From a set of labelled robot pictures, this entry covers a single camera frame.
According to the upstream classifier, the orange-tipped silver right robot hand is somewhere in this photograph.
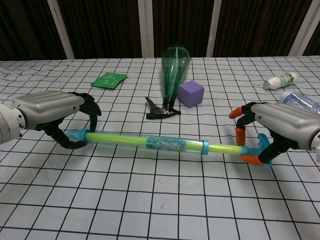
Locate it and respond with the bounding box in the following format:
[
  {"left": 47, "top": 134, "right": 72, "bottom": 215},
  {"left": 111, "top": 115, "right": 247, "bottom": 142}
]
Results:
[{"left": 228, "top": 101, "right": 320, "bottom": 167}]

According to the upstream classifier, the black-fingered silver left robot hand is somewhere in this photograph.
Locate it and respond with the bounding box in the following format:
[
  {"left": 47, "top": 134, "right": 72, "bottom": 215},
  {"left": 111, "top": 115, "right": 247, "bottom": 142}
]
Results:
[{"left": 11, "top": 90, "right": 102, "bottom": 150}]

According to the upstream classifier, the blue green water pump toy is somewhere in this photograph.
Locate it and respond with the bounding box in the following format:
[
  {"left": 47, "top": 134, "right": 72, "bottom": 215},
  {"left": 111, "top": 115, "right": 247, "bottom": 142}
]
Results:
[{"left": 66, "top": 128, "right": 273, "bottom": 168}]

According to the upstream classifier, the clear plastic water bottle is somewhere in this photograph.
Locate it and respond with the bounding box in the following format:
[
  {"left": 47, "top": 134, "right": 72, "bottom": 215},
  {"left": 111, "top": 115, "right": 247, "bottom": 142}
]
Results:
[{"left": 281, "top": 91, "right": 320, "bottom": 112}]

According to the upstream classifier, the small white bottle green label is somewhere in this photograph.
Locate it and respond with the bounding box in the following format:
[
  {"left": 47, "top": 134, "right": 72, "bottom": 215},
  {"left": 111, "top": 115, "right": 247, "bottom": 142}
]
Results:
[{"left": 262, "top": 71, "right": 300, "bottom": 90}]

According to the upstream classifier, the green foil packet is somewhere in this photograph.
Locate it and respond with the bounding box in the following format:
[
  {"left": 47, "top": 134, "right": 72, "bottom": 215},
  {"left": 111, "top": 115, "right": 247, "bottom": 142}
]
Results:
[{"left": 90, "top": 72, "right": 128, "bottom": 90}]

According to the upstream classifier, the purple foam cube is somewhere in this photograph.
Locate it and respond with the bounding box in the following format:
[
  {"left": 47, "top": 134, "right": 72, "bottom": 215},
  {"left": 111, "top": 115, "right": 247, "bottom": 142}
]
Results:
[{"left": 178, "top": 80, "right": 205, "bottom": 109}]

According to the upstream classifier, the green spray bottle black trigger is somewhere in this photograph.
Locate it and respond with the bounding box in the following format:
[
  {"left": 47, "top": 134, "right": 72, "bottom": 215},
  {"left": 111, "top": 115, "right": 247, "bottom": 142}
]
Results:
[{"left": 145, "top": 43, "right": 191, "bottom": 120}]

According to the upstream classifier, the white black-grid tablecloth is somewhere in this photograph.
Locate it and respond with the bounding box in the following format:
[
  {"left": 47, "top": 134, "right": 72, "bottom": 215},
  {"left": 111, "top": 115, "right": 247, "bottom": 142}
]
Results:
[{"left": 0, "top": 56, "right": 320, "bottom": 240}]

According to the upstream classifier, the white partition frame post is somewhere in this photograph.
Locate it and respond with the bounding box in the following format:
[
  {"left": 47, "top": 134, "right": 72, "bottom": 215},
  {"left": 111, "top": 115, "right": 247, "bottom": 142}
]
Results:
[
  {"left": 46, "top": 0, "right": 76, "bottom": 60},
  {"left": 137, "top": 0, "right": 155, "bottom": 59},
  {"left": 288, "top": 0, "right": 320, "bottom": 57},
  {"left": 206, "top": 0, "right": 224, "bottom": 58}
]

